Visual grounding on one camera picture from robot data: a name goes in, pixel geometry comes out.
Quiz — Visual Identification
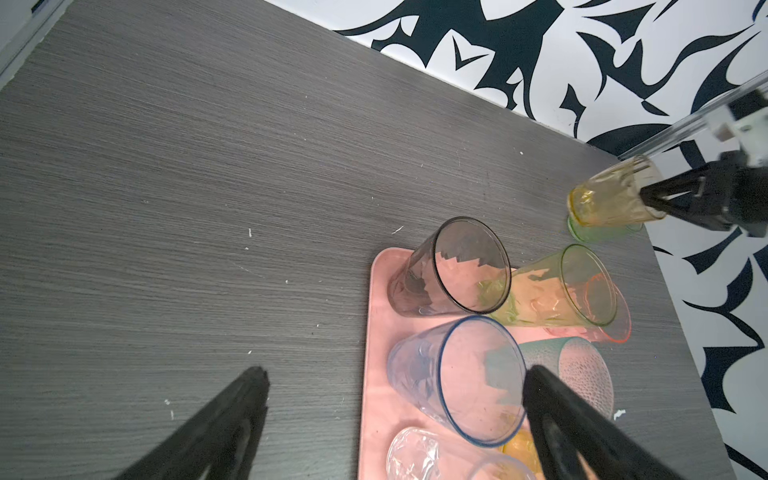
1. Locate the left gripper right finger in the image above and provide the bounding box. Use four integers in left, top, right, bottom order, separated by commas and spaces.
522, 365, 681, 479

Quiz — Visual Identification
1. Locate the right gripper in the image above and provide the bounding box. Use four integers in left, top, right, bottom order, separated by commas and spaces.
640, 151, 767, 237

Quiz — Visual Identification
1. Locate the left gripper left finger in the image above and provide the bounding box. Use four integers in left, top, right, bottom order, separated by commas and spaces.
117, 366, 270, 479

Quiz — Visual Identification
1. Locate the tall amber glass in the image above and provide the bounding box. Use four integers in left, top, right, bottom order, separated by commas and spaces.
498, 428, 542, 475

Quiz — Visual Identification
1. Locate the teal glass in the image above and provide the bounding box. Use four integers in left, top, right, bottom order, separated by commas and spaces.
520, 337, 614, 418

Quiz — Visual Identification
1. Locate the short amber glass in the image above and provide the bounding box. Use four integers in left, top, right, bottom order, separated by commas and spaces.
567, 156, 666, 227

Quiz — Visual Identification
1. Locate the blue glass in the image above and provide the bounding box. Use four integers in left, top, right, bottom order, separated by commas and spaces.
387, 315, 527, 448

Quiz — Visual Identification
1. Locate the pink glass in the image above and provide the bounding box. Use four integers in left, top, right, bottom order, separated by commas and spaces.
544, 273, 632, 344

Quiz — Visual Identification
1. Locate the green glass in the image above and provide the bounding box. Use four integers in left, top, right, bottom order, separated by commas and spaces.
490, 244, 618, 327
567, 216, 644, 243

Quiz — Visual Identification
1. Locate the clear glass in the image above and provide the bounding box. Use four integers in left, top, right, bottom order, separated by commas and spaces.
386, 427, 536, 480

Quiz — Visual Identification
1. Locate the pink tray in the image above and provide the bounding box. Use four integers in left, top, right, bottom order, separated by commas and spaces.
357, 247, 601, 480

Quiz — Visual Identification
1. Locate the dark smoky glass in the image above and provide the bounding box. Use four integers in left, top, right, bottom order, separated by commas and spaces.
387, 216, 512, 317

